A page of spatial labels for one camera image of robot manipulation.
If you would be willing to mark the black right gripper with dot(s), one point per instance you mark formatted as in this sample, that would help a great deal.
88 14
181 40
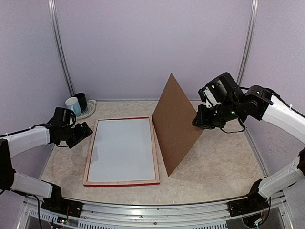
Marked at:
201 119

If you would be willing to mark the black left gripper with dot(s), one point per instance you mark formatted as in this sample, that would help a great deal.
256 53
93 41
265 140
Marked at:
81 134

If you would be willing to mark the red and black photo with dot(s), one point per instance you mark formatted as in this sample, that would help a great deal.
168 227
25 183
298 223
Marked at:
124 150

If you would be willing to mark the brown cardboard backing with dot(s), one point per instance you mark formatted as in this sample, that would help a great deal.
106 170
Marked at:
172 121

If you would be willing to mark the red wooden picture frame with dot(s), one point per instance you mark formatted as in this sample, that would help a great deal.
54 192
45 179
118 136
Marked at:
156 167

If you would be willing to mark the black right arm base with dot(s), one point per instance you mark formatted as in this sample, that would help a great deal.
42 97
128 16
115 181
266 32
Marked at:
252 203

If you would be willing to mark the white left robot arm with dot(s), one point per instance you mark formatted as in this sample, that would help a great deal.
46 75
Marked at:
62 127

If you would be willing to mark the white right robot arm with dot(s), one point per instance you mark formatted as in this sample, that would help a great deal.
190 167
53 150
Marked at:
224 100

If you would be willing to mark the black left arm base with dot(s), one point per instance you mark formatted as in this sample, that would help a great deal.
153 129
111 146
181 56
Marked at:
67 207

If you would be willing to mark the white round plate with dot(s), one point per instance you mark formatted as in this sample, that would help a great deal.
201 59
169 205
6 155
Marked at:
89 110

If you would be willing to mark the light blue mug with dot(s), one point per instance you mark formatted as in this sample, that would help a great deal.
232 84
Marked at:
73 104

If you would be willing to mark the dark green mug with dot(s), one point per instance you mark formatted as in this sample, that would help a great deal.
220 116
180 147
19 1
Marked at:
82 101

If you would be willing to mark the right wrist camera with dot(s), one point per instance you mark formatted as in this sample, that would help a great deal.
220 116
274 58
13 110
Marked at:
207 97

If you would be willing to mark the aluminium front rail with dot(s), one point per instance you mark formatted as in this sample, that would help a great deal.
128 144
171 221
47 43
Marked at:
94 215

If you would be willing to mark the right aluminium corner post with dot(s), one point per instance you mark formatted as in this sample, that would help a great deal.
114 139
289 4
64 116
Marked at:
248 41

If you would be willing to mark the aluminium corner post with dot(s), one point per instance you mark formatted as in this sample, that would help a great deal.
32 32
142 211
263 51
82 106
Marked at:
59 46
248 41

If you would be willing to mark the left aluminium corner post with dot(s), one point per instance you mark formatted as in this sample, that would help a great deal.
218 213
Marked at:
59 46

